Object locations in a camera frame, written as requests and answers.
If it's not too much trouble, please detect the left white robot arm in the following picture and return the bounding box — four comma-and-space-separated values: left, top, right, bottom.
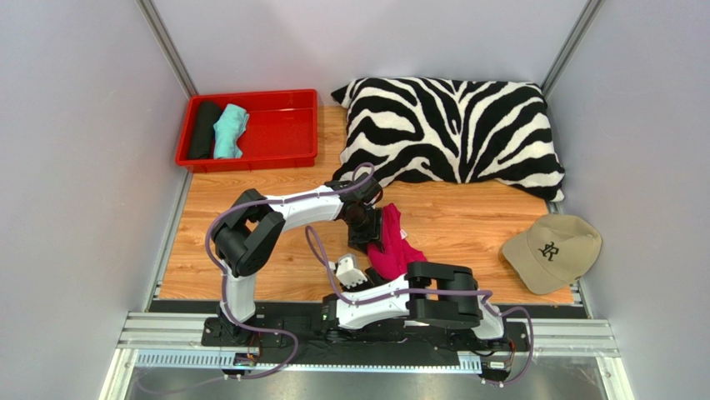
207, 175, 383, 325

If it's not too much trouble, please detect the zebra print pillow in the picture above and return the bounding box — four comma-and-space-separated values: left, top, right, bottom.
332, 77, 565, 203

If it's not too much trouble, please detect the red plastic tray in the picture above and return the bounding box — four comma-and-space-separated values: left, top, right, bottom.
174, 88, 319, 173

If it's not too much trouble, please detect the rolled black t shirt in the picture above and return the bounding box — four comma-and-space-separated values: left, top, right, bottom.
187, 101, 223, 160

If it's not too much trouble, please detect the rolled teal t shirt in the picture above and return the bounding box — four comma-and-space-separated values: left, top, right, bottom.
212, 103, 250, 159

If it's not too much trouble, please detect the aluminium frame rail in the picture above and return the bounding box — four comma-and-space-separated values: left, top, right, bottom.
101, 302, 633, 399

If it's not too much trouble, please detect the magenta t shirt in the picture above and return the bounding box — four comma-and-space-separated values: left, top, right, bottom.
366, 203, 427, 280

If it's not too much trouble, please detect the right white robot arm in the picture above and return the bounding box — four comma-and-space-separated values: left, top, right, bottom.
321, 262, 505, 340

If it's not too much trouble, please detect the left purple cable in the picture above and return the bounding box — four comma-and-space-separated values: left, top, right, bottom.
203, 162, 376, 389

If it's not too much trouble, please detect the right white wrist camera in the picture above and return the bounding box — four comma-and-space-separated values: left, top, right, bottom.
328, 253, 369, 290

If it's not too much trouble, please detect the beige baseball cap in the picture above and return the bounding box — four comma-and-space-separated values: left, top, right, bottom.
501, 213, 603, 295

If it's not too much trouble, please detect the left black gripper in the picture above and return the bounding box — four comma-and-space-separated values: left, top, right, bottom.
343, 206, 384, 256

